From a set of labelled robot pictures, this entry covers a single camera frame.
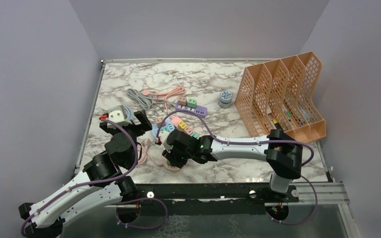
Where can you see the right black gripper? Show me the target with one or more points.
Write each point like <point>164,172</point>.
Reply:
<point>171,156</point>

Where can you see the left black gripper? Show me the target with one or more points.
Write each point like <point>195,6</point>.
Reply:
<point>145,125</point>

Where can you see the yellow charger plug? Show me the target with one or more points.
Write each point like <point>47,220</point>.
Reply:
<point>182,125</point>

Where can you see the pink dual USB charger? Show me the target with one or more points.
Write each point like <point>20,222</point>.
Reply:
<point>182,101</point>

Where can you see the dusty pink charger plug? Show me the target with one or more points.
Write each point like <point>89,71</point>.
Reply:
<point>160,122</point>

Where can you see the teal charger plug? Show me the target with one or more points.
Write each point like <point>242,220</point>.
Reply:
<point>195,135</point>

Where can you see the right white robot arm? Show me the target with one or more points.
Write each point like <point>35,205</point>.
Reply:
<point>283,153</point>

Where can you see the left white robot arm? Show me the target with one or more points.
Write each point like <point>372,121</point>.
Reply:
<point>103,180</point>

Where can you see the green charger plug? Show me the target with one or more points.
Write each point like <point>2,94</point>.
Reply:
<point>192,103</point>

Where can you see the pink round power socket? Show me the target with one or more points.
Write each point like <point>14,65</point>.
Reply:
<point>172,169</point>

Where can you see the blue round power socket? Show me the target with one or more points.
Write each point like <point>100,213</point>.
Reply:
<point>169,127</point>

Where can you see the pink long power strip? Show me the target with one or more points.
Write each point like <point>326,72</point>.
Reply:
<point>175,121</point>

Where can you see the purple power strip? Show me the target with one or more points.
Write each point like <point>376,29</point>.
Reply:
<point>199,110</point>

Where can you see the blue patterned tape roll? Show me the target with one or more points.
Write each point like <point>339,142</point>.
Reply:
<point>225,99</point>

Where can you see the orange mesh file organizer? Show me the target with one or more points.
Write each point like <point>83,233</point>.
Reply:
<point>279,94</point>

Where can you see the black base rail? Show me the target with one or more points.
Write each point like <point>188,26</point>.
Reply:
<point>194,199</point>

